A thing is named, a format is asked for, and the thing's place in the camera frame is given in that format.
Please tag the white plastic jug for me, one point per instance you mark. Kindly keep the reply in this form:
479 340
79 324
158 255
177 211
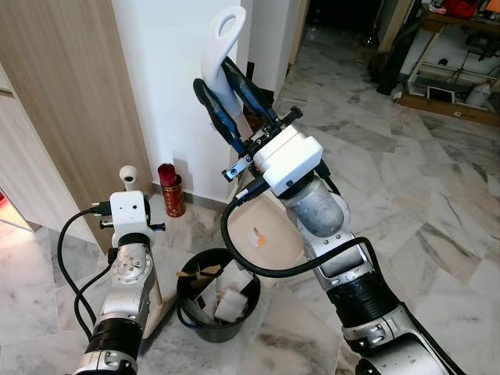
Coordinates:
480 94

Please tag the red bag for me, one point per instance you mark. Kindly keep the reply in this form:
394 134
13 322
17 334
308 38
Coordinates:
461 8

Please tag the tall wooden wardrobe panel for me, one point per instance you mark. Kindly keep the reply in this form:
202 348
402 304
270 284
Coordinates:
62 94

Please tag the red brown tin can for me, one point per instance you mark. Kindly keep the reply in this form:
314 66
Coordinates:
173 199

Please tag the red stick bundle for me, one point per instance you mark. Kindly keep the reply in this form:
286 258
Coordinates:
167 172

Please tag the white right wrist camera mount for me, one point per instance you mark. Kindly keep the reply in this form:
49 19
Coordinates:
289 160

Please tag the wooden broom with white grip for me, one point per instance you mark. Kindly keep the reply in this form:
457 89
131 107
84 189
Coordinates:
130 186

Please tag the brown cardboard piece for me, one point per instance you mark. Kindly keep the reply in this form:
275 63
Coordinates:
195 281

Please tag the metal shelf rack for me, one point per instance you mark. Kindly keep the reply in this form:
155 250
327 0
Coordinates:
461 55

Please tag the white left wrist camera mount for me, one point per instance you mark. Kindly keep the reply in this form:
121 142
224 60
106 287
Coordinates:
129 211

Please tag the long wooden board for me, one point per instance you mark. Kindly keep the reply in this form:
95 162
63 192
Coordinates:
453 111

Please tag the wooden door frame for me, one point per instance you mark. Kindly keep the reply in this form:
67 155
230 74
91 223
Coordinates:
299 31

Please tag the black round trash bin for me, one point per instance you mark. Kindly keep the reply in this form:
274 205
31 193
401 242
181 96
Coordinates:
219 328

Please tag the small black framed panel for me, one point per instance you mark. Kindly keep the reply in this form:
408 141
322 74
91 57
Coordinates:
439 94

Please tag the tall black bag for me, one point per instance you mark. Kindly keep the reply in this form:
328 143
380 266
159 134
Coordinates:
394 47

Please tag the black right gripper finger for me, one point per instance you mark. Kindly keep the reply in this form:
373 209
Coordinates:
215 117
250 94

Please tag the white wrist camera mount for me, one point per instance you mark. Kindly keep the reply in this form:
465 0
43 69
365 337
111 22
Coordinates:
289 160
129 211

